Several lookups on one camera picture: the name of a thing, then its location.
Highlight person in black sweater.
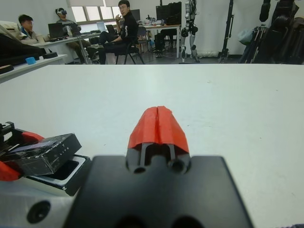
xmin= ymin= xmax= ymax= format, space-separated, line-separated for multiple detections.
xmin=98 ymin=0 xmax=140 ymax=65

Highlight person wearing VR headset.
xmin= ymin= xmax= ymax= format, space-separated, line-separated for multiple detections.
xmin=55 ymin=7 xmax=92 ymax=64

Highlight dark open laptop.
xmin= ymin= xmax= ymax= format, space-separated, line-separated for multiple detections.
xmin=105 ymin=24 xmax=119 ymax=36

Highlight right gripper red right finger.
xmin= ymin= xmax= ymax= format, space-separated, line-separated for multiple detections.
xmin=157 ymin=105 xmax=191 ymax=174

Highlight silver humanoid robot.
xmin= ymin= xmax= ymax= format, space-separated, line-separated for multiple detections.
xmin=179 ymin=0 xmax=200 ymax=64

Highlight large black humanoid robot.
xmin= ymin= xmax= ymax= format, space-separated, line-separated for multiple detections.
xmin=239 ymin=0 xmax=304 ymax=65

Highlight black open laptop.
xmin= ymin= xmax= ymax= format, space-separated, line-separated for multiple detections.
xmin=48 ymin=22 xmax=65 ymax=40

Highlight long white desk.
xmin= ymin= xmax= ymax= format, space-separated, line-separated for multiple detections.
xmin=30 ymin=32 xmax=107 ymax=65

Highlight white side table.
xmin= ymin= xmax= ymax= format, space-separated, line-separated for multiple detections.
xmin=0 ymin=54 xmax=69 ymax=84

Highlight white desk with monitor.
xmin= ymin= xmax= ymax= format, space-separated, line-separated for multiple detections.
xmin=142 ymin=23 xmax=182 ymax=59

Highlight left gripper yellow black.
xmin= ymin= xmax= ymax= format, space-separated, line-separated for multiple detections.
xmin=0 ymin=122 xmax=45 ymax=182

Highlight black bag on desk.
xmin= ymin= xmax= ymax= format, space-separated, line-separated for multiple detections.
xmin=165 ymin=14 xmax=181 ymax=26

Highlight pale plastic bag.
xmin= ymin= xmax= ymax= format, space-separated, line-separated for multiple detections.
xmin=238 ymin=29 xmax=254 ymax=45

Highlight person in beige jacket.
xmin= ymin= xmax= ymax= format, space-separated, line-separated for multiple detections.
xmin=18 ymin=14 xmax=47 ymax=46

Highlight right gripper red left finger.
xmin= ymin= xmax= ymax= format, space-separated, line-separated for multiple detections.
xmin=125 ymin=106 xmax=159 ymax=173

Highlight cream fabric bundle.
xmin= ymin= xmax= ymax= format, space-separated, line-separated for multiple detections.
xmin=0 ymin=20 xmax=22 ymax=40

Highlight black hoist stand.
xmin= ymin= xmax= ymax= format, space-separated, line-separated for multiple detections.
xmin=218 ymin=0 xmax=236 ymax=64

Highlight white camera box base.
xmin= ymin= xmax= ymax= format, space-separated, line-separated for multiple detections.
xmin=20 ymin=153 xmax=92 ymax=197

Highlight black case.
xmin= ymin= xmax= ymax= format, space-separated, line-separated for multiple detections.
xmin=0 ymin=33 xmax=47 ymax=67

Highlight white foam roll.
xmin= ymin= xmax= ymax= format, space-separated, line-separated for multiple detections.
xmin=198 ymin=51 xmax=219 ymax=59

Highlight folded black tripods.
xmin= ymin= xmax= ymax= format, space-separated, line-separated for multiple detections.
xmin=239 ymin=26 xmax=266 ymax=64

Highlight black office chair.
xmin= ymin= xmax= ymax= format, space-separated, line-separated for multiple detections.
xmin=115 ymin=26 xmax=147 ymax=65

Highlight glossy black box lid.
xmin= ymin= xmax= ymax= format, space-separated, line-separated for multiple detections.
xmin=1 ymin=133 xmax=82 ymax=176

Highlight window with grey frame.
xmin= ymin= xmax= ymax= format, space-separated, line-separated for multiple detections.
xmin=71 ymin=6 xmax=119 ymax=22

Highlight black computer monitor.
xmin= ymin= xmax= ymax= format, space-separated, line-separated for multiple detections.
xmin=156 ymin=2 xmax=182 ymax=21

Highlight black computer tower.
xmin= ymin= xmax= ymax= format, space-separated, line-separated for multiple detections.
xmin=154 ymin=33 xmax=166 ymax=51

